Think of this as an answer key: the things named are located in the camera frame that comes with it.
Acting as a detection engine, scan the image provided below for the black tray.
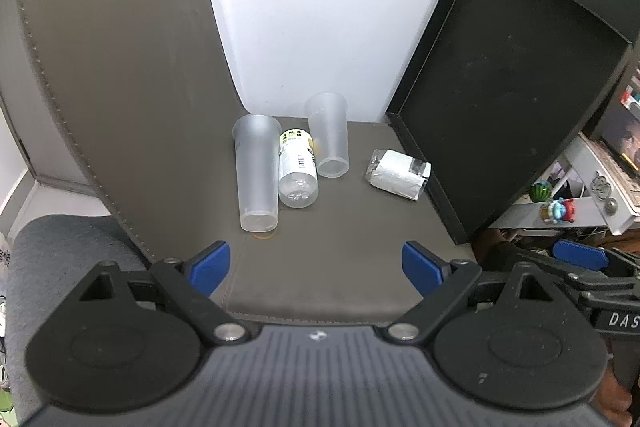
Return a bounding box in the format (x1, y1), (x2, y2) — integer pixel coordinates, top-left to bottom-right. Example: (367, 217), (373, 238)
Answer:
(386, 0), (631, 244)

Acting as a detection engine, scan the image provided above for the blue red toy figure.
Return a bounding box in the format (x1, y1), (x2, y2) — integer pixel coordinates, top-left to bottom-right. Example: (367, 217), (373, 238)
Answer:
(540, 198), (576, 225)

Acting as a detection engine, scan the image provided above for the picture book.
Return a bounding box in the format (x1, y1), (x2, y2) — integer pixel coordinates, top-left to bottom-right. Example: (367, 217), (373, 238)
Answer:
(600, 58), (639, 179)

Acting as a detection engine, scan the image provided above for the watermelon toy figure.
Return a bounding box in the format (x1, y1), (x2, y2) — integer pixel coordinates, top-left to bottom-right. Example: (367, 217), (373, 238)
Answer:
(528, 180), (552, 202)

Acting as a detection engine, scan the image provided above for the clear cup with orange label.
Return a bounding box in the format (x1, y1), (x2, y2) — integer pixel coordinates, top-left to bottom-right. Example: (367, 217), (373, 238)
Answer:
(278, 129), (319, 209)

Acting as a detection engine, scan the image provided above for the tall frosted plastic cup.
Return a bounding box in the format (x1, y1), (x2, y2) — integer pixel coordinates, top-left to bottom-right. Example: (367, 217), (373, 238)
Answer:
(232, 114), (281, 233)

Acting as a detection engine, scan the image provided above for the white wrapped glass cup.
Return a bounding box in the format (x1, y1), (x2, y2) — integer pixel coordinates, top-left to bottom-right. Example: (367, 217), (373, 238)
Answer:
(366, 148), (432, 202)

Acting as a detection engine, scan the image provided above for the short frosted plastic cup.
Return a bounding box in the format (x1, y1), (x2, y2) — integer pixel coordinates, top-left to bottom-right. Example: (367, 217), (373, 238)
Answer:
(305, 92), (349, 179)

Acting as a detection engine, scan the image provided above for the white shelf box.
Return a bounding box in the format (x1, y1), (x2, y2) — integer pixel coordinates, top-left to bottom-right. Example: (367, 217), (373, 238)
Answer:
(492, 134), (639, 236)

